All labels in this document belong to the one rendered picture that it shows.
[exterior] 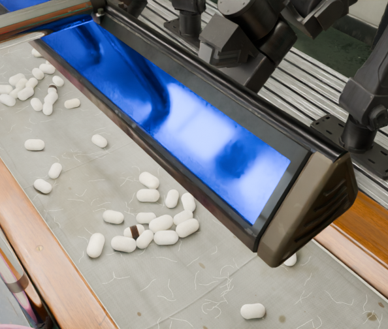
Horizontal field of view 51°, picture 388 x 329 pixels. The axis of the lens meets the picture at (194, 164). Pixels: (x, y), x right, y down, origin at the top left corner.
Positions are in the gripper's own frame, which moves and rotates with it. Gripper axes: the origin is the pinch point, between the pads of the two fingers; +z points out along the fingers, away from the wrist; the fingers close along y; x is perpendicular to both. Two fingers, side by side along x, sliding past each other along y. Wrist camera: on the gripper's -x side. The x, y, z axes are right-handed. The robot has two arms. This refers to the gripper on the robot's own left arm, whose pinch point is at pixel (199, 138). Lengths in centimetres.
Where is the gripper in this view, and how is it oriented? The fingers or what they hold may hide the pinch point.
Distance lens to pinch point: 59.8
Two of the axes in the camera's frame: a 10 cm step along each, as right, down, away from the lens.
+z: -5.9, 8.0, 1.1
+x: 5.0, 2.5, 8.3
